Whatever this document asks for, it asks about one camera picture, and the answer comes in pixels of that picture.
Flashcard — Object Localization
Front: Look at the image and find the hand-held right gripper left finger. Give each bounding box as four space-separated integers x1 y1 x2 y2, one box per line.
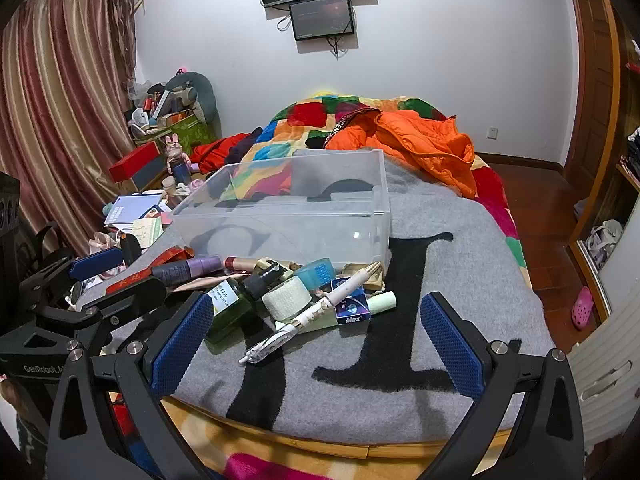
46 290 216 480

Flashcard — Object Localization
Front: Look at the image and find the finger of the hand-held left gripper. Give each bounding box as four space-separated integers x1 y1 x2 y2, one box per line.
20 249 125 306
35 277 167 326

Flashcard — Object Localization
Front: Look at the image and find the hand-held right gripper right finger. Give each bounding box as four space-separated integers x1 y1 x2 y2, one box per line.
415 291 586 480

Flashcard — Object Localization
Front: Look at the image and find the green glass bottle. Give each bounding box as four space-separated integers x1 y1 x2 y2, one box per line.
204 259 282 346

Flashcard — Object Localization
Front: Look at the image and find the purple cosmetic tube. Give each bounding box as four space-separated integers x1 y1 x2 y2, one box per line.
151 255 223 283

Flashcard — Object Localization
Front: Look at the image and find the light green tube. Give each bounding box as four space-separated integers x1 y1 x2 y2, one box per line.
300 291 398 333

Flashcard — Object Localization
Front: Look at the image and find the white clip pen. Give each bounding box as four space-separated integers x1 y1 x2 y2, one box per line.
239 322 301 365

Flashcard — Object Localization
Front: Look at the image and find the small blue box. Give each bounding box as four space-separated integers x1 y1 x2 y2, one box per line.
330 287 372 327

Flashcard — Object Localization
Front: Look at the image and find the white bandage roll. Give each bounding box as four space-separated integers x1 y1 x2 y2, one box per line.
261 276 313 322

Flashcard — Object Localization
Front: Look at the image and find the blue tape roll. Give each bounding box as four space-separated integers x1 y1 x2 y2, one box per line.
292 257 337 291

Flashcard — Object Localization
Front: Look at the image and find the clear plastic storage box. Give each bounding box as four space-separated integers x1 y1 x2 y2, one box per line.
167 149 392 273

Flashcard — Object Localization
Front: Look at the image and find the pink cloth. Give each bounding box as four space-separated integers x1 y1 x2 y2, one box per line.
87 232 121 256

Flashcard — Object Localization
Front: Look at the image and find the cream floral card box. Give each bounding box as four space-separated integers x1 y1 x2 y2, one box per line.
132 217 166 248

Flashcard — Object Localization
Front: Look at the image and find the pale blue notebook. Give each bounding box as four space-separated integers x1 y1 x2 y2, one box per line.
104 192 168 226

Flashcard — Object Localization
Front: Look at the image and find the grey blanket with black letters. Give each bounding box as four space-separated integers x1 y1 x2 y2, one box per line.
75 160 556 446

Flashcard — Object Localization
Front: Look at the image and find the rose cosmetic tube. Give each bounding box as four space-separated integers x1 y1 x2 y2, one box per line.
223 255 261 272

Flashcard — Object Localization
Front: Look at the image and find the tan sponge block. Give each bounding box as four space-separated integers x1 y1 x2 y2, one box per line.
345 260 387 291

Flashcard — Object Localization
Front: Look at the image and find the red lidded box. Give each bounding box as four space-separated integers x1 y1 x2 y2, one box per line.
109 141 166 183

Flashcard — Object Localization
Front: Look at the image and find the dark blue bottle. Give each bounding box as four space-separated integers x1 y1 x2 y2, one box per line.
170 157 193 186

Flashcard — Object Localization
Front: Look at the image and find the white floral tube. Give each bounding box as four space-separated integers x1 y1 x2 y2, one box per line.
292 294 336 333

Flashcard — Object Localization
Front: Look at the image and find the pink bunny toy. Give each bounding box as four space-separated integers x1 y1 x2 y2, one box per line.
165 134 193 166

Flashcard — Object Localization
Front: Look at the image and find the pink clog shoe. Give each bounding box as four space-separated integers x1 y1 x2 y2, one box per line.
571 286 596 331

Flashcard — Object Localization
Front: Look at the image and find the green cardboard box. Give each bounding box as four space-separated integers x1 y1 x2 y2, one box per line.
160 112 216 156

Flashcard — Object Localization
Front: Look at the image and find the white plastic cabinet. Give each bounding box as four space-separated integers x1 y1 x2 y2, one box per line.
565 305 640 461

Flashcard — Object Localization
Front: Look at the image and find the red garment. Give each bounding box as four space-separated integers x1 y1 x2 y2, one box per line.
192 132 261 173

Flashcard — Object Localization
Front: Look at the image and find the striped reddish curtain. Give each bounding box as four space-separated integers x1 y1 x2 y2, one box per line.
0 0 146 256

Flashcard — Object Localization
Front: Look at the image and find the white bag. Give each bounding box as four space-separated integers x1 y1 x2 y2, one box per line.
587 220 626 271

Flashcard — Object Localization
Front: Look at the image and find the grey neck pillow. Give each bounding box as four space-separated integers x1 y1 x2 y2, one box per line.
165 71 219 126

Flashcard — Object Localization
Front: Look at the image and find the orange padded jacket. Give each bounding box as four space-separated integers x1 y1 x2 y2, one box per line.
325 109 478 200

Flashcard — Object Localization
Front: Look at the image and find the colourful patchwork blanket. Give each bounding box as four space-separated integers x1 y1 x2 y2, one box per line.
192 91 533 291

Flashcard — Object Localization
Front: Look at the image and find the wooden door frame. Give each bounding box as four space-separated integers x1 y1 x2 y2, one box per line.
565 0 640 201

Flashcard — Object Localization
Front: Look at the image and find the small black wall monitor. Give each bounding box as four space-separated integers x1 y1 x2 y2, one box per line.
289 0 357 42

